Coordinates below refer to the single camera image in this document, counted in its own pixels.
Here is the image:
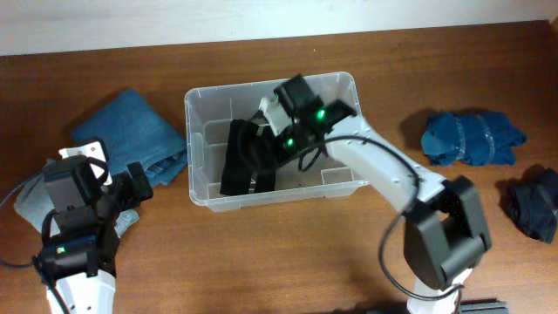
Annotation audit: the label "dark navy clothing bundle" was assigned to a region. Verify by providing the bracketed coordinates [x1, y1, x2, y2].
[507, 167, 557, 244]

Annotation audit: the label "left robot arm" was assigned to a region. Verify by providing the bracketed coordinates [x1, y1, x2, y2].
[32, 155, 153, 313]

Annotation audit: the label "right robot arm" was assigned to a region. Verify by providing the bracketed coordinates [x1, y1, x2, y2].
[255, 75, 492, 313]

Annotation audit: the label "blue taped clothing bundle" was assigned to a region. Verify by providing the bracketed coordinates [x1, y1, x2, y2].
[421, 112, 527, 167]

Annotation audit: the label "clear plastic storage container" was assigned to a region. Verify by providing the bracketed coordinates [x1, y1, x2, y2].
[185, 78, 368, 212]

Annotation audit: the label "left black camera cable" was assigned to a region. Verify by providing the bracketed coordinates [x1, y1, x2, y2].
[0, 156, 110, 314]

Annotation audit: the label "right black camera cable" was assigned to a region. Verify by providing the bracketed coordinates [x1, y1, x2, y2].
[235, 111, 463, 302]

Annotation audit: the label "black camera cable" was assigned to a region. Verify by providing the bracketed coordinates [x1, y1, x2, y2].
[0, 156, 110, 314]
[235, 111, 463, 302]

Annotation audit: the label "light blue jeans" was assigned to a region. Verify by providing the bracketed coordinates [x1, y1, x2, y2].
[14, 171, 140, 237]

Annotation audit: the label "dark blue folded jeans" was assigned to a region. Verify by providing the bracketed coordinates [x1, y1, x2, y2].
[71, 89, 187, 187]

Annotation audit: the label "black taped clothing bundle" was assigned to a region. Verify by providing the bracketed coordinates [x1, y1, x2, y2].
[220, 119, 276, 196]

